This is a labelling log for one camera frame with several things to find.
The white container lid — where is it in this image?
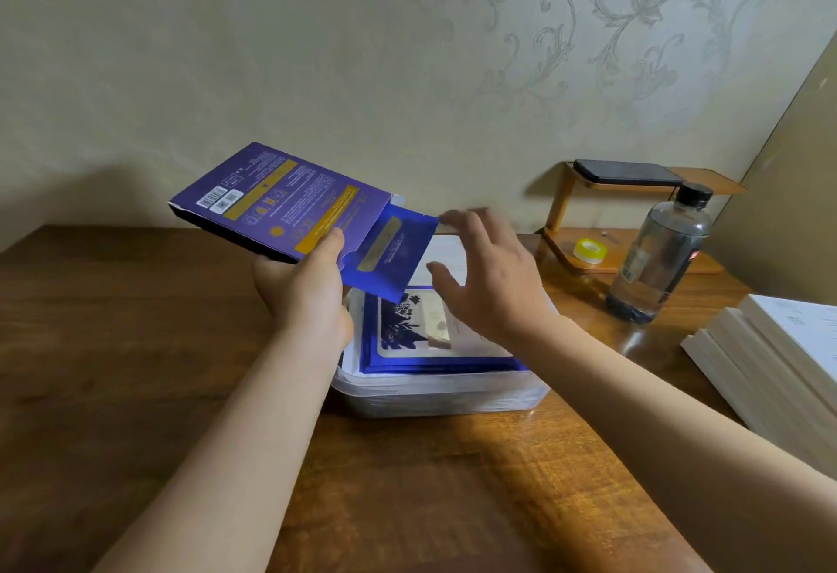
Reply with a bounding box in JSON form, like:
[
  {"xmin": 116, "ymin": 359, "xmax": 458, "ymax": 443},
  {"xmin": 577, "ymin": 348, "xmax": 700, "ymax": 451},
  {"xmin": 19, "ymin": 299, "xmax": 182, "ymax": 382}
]
[{"xmin": 408, "ymin": 233, "xmax": 544, "ymax": 292}]

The black smartphone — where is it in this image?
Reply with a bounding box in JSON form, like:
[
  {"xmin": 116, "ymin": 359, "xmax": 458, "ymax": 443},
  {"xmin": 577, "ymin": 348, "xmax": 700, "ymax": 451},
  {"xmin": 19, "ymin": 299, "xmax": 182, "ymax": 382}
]
[{"xmin": 573, "ymin": 159, "xmax": 686, "ymax": 187}]

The person's left forearm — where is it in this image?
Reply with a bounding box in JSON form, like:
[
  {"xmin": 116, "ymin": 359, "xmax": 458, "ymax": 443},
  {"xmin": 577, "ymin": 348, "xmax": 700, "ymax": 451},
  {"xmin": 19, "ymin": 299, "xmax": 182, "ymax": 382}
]
[{"xmin": 94, "ymin": 330, "xmax": 348, "ymax": 573}]

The person's right hand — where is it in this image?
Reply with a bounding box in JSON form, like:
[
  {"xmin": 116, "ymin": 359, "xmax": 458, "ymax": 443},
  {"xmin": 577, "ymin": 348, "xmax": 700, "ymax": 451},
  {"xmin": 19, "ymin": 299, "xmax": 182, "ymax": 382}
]
[{"xmin": 425, "ymin": 207, "xmax": 557, "ymax": 348}]

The person's right forearm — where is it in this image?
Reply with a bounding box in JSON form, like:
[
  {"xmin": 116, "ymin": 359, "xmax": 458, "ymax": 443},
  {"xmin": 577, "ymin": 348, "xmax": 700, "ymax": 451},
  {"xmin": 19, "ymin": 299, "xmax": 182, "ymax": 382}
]
[{"xmin": 516, "ymin": 314, "xmax": 837, "ymax": 573}]

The clear plastic container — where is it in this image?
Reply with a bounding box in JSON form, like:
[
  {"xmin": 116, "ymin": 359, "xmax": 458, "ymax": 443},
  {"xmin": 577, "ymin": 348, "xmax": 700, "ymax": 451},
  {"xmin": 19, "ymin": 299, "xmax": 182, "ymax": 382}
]
[{"xmin": 330, "ymin": 285, "xmax": 552, "ymax": 420}]

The yellow tape roll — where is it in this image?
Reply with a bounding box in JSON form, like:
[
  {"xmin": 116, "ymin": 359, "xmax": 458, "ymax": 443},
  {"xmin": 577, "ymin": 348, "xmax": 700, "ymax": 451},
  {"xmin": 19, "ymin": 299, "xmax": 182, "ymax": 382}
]
[{"xmin": 573, "ymin": 237, "xmax": 609, "ymax": 265}]

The clear bottle with black cap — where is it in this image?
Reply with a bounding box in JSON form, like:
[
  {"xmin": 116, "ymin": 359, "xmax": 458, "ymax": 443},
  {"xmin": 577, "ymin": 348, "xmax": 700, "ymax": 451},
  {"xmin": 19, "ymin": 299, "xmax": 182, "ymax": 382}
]
[{"xmin": 604, "ymin": 182, "xmax": 714, "ymax": 325}]

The person's left hand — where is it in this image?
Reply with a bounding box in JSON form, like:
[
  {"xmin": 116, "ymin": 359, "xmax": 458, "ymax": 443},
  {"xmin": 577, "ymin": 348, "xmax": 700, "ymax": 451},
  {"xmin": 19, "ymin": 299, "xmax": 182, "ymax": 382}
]
[{"xmin": 251, "ymin": 228, "xmax": 356, "ymax": 352}]

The stack of white boxes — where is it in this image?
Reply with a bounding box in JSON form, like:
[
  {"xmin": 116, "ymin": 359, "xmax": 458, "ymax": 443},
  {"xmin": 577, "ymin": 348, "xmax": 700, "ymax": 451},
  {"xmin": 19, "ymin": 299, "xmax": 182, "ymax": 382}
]
[
  {"xmin": 705, "ymin": 307, "xmax": 837, "ymax": 456},
  {"xmin": 679, "ymin": 329, "xmax": 837, "ymax": 481}
]

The blue mask sachet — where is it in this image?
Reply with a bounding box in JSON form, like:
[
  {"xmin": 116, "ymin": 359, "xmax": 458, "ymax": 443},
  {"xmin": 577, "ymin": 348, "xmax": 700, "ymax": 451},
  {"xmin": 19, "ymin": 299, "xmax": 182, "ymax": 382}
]
[{"xmin": 359, "ymin": 288, "xmax": 531, "ymax": 376}]

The small wooden desk shelf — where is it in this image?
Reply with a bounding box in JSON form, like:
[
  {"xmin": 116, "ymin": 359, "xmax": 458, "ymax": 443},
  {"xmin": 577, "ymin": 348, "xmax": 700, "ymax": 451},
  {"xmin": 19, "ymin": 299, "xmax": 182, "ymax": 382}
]
[{"xmin": 541, "ymin": 162, "xmax": 746, "ymax": 277}]

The purple box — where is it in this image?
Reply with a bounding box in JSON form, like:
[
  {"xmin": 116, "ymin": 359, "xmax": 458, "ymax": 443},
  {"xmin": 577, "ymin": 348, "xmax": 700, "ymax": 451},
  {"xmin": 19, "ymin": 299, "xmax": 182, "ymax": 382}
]
[{"xmin": 168, "ymin": 142, "xmax": 440, "ymax": 305}]

